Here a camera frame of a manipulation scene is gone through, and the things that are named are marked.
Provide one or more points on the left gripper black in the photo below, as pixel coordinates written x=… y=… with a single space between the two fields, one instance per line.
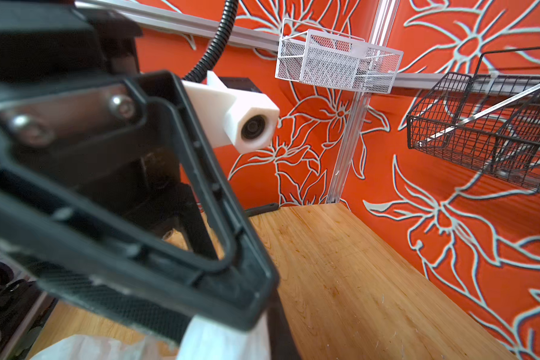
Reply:
x=91 y=150

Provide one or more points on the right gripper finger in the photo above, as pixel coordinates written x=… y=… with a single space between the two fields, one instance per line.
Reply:
x=280 y=336

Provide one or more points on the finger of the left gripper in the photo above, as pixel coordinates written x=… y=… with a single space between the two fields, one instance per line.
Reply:
x=157 y=288

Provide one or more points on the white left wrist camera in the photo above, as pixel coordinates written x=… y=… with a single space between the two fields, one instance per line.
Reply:
x=229 y=116

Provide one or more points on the clear acrylic wall bin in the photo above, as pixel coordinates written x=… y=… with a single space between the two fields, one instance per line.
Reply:
x=321 y=57

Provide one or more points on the black wire wall basket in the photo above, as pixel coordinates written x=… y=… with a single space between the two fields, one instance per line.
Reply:
x=487 y=121

